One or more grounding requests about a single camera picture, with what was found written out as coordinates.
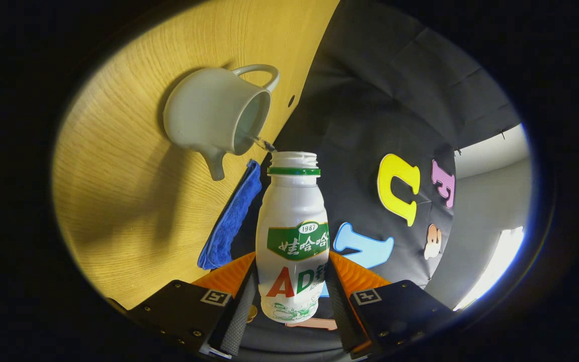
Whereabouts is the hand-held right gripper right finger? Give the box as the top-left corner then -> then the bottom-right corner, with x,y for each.
323,250 -> 458,360

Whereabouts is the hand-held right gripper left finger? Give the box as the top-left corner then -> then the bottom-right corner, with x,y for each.
128,251 -> 261,360

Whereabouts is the white water bottle green label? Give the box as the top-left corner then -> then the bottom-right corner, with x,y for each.
255,151 -> 330,323

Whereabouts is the blue folded towel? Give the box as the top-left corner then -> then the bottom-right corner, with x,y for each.
198,160 -> 262,270

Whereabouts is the ceiling light panel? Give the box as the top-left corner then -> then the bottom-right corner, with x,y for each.
454,226 -> 525,310

